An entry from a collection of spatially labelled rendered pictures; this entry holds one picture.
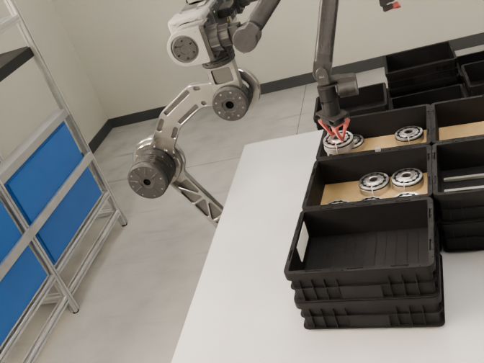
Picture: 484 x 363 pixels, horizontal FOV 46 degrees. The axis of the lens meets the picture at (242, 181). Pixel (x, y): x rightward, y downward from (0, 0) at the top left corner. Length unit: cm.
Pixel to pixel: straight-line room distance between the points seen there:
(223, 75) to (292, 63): 301
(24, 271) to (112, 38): 288
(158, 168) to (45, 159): 118
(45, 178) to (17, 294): 69
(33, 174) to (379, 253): 215
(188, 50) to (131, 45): 359
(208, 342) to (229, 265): 36
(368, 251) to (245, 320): 44
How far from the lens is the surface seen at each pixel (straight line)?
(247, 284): 196
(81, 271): 356
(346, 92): 185
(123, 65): 556
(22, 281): 316
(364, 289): 157
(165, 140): 247
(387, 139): 227
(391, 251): 172
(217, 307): 192
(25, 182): 327
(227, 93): 216
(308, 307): 165
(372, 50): 510
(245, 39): 181
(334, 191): 203
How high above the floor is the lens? 192
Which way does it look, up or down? 29 degrees down
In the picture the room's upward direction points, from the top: 20 degrees counter-clockwise
